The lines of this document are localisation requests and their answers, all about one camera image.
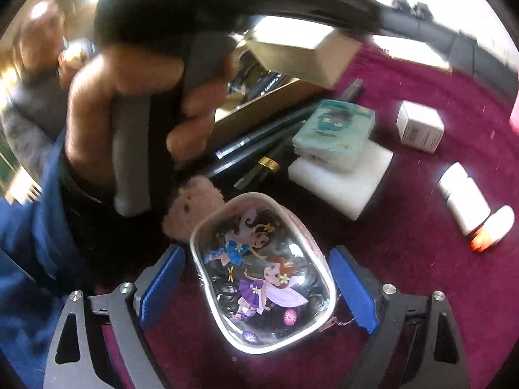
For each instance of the clear cartoon print pouch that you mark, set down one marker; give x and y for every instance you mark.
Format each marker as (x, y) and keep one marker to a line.
(263, 275)

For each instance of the teal tissue pack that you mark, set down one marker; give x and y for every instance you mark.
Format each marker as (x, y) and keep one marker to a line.
(332, 137)

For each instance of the beige box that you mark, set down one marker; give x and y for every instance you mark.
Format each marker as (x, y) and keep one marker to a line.
(296, 54)

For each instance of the large cardboard box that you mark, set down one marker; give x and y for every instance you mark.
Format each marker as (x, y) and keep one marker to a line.
(259, 107)

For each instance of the person's left hand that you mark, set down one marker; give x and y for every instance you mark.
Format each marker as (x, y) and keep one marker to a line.
(91, 121)

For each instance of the dark pen with gold band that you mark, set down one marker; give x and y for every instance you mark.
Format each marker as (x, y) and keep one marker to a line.
(265, 166)

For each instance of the person's left forearm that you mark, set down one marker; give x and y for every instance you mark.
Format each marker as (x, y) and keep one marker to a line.
(36, 243)

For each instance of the white bottle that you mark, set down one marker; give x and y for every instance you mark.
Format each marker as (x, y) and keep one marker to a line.
(462, 198)

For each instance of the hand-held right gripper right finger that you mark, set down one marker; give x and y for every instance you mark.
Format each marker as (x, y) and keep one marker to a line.
(352, 287)

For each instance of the small white box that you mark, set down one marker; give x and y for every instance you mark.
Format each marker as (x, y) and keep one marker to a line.
(419, 127)

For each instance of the small dark tube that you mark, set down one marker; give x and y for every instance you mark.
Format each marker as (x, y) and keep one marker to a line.
(352, 89)

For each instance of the black pen with purple band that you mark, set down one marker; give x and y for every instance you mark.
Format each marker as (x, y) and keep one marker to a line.
(259, 140)

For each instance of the white tube with orange cap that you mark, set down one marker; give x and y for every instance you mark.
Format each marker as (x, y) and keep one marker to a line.
(496, 225)

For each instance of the pink plush toy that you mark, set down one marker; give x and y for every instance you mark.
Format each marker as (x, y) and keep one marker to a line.
(190, 210)

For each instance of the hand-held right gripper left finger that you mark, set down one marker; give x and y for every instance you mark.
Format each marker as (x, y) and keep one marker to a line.
(162, 283)

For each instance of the maroon tablecloth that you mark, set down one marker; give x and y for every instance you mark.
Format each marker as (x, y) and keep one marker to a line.
(425, 291)

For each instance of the black bracket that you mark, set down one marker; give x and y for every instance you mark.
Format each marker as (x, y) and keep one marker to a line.
(422, 9)
(401, 6)

